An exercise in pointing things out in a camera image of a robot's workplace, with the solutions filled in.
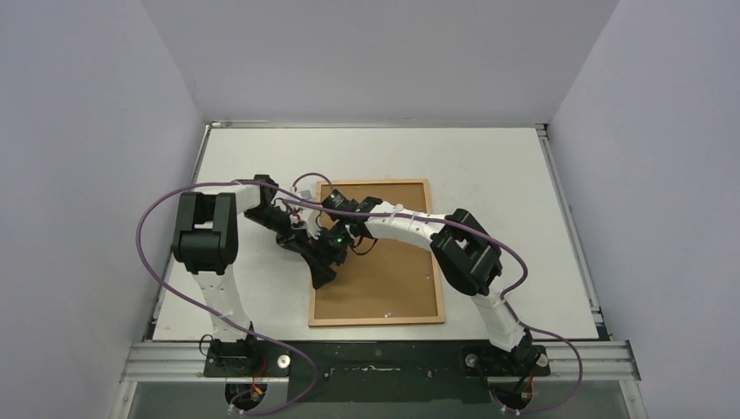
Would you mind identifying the aluminium rail front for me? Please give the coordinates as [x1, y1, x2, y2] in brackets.
[122, 340, 641, 392]

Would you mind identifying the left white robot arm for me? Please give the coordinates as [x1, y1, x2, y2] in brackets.
[171, 175, 352, 376]

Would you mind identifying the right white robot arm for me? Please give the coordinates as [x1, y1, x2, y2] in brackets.
[309, 190, 542, 374]

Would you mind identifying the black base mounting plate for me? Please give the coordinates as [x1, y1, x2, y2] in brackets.
[201, 340, 551, 411]

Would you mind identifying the wooden picture frame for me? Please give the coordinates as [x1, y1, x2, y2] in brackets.
[307, 178, 446, 328]

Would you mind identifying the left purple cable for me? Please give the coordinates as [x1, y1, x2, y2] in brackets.
[134, 172, 335, 417]

